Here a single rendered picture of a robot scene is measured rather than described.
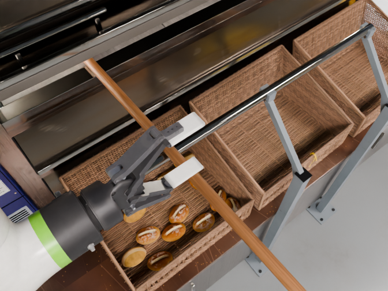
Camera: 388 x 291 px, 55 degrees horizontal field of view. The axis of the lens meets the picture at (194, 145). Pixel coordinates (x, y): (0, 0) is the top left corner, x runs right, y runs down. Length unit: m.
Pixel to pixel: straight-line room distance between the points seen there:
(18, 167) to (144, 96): 0.49
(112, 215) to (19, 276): 0.14
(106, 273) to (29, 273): 0.97
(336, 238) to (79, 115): 1.58
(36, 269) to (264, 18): 1.34
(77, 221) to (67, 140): 0.79
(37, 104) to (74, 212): 0.67
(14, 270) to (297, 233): 1.84
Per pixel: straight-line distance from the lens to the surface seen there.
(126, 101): 1.09
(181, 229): 1.49
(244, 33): 1.58
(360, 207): 2.42
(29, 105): 1.20
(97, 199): 0.57
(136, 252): 1.46
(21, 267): 0.56
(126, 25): 0.96
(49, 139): 1.31
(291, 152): 1.24
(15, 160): 1.32
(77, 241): 0.57
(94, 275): 1.54
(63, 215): 0.56
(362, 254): 2.31
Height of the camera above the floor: 2.03
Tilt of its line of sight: 57 degrees down
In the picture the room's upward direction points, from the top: straight up
